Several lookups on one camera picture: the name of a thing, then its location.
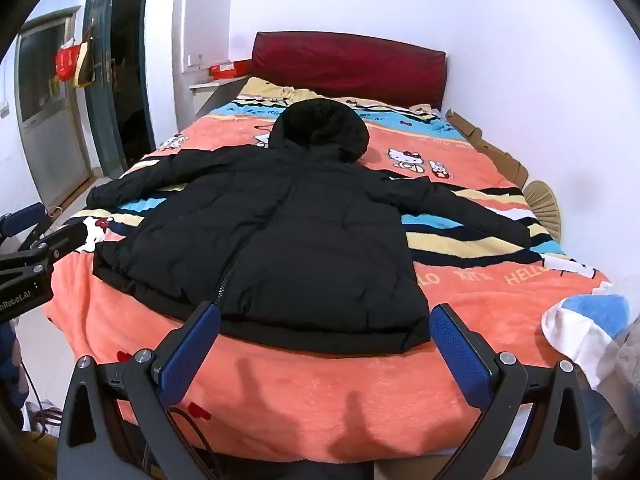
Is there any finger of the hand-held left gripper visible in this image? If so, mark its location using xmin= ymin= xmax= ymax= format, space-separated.
xmin=17 ymin=222 xmax=89 ymax=273
xmin=0 ymin=202 xmax=49 ymax=240

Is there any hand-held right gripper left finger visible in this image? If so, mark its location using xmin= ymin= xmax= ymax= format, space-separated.
xmin=57 ymin=301 xmax=221 ymax=480

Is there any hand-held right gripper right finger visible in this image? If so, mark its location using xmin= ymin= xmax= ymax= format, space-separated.
xmin=429 ymin=302 xmax=593 ymax=480

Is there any black hooded puffer jacket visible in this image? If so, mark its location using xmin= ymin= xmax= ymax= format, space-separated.
xmin=86 ymin=100 xmax=532 ymax=356

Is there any grey framed glass door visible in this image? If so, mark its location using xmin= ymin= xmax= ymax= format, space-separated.
xmin=14 ymin=6 xmax=94 ymax=194

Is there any orange cartoon printed blanket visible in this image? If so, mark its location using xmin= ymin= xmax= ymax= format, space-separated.
xmin=42 ymin=76 xmax=613 ymax=461

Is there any white and blue cloth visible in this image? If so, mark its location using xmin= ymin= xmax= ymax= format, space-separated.
xmin=541 ymin=280 xmax=640 ymax=413

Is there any teal door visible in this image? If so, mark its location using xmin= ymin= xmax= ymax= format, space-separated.
xmin=82 ymin=0 xmax=153 ymax=177

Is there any red hanging bag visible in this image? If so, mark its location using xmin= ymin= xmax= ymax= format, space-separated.
xmin=55 ymin=45 xmax=81 ymax=82

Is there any beige hanging bag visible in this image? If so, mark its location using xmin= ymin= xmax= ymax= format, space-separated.
xmin=72 ymin=25 xmax=99 ymax=89

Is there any woven straw fan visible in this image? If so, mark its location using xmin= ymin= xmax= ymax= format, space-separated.
xmin=522 ymin=180 xmax=563 ymax=241

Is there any brown cardboard sheet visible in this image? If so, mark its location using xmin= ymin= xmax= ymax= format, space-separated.
xmin=445 ymin=108 xmax=530 ymax=188

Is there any white bedside cabinet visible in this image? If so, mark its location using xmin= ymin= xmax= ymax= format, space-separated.
xmin=189 ymin=77 xmax=251 ymax=122

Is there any red cardboard box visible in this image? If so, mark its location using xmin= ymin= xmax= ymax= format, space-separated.
xmin=209 ymin=61 xmax=252 ymax=81

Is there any dark red padded headboard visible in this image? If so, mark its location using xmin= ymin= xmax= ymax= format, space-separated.
xmin=250 ymin=31 xmax=447 ymax=110

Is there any black cable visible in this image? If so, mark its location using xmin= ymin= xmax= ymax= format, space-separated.
xmin=169 ymin=407 xmax=223 ymax=480

